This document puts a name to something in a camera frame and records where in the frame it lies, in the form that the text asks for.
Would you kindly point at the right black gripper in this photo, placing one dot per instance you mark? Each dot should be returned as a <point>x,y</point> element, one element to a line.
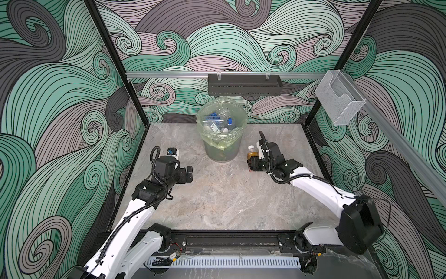
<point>254,165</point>

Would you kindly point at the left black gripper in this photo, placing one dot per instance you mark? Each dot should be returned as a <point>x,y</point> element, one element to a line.
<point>182,178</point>

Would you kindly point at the red yellow tea bottle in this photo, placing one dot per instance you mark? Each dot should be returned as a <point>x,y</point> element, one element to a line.
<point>253,152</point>

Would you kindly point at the clear blue tinted bottle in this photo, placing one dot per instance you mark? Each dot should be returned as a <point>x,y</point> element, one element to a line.
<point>217,123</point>

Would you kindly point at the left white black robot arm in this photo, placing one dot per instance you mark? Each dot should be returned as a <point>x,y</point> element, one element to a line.
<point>118,257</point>

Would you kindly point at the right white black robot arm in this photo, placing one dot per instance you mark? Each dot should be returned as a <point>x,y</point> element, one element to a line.
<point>359,221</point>

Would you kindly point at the grey mesh waste bin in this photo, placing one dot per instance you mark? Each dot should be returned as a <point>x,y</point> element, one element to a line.
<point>223,150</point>

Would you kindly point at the green plastic bin liner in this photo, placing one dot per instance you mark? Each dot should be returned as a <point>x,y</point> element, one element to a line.
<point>240,122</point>

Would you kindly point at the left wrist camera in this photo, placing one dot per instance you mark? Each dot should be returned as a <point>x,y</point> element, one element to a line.
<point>165,162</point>

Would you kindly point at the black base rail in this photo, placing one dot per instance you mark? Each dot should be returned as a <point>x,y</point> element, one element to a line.
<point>193,241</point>

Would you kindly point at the black wall tray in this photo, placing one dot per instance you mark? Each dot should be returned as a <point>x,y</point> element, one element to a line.
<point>252,85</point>

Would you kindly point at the white slotted cable duct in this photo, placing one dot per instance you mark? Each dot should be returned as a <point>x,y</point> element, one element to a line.
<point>213,262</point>

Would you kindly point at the aluminium back rail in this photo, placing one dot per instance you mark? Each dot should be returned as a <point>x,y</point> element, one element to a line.
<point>203,75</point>

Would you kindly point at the aluminium rail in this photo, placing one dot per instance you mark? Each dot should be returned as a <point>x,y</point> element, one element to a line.
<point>203,75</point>
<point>408,125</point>

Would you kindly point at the clear plastic wall holder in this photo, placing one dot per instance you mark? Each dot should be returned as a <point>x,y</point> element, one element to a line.
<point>340,97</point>

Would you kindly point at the aluminium right rail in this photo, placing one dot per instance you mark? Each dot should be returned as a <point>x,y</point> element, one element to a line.
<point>408,125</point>

